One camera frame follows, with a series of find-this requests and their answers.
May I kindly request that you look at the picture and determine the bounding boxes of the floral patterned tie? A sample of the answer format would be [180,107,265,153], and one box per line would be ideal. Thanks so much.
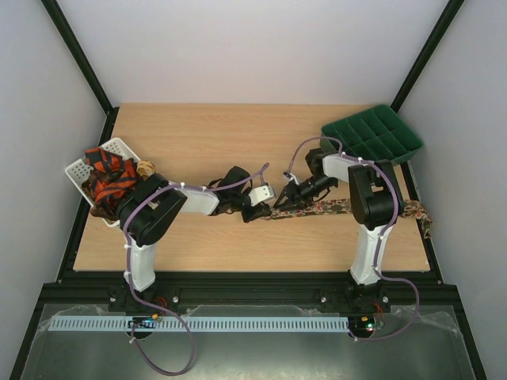
[261,199,433,239]

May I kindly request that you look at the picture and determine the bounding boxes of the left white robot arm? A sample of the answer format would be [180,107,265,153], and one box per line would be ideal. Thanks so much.
[116,166,275,292]

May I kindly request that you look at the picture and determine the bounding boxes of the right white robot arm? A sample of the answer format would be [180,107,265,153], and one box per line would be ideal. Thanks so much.
[274,148,404,310]

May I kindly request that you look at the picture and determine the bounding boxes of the green divided organizer tray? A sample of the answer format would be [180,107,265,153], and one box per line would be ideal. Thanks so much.
[320,104,423,165]

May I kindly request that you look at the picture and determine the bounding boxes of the brown tan patterned tie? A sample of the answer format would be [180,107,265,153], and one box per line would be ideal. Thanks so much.
[136,160,156,180]

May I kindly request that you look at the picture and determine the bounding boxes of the orange navy striped tie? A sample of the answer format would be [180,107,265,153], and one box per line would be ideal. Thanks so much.
[81,147,140,221]

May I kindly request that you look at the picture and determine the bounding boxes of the white perforated plastic basket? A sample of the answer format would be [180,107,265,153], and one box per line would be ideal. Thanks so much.
[64,137,167,229]

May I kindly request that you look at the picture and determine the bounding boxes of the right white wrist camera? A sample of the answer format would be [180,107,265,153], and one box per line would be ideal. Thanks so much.
[283,171,300,184]

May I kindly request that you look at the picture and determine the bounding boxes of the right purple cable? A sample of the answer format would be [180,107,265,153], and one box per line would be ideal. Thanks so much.
[284,136,421,344]

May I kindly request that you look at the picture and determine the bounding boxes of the purple cable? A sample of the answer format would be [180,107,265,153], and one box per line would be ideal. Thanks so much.
[284,136,421,344]
[123,161,271,376]

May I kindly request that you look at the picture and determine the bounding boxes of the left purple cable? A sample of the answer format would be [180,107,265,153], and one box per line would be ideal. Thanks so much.
[123,161,271,376]

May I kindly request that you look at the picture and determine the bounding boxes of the white slotted cable duct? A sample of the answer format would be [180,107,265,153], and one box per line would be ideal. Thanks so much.
[48,316,349,333]

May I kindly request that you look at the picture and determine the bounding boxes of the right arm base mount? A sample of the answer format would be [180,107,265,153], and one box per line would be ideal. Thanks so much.
[319,284,391,315]

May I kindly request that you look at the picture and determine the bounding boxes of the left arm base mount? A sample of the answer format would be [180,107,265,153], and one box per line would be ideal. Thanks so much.
[108,283,180,316]

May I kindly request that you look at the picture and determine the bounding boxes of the black aluminium frame rail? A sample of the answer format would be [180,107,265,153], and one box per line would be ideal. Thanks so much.
[36,272,463,314]

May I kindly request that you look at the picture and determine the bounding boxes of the right black frame post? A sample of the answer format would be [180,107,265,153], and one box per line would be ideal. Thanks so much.
[391,0,465,112]

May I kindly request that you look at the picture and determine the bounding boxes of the black frame post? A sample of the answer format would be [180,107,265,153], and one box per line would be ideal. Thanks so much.
[391,0,465,112]
[40,0,116,116]

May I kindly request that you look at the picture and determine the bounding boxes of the left black frame post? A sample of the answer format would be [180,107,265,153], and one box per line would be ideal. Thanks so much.
[40,0,116,116]

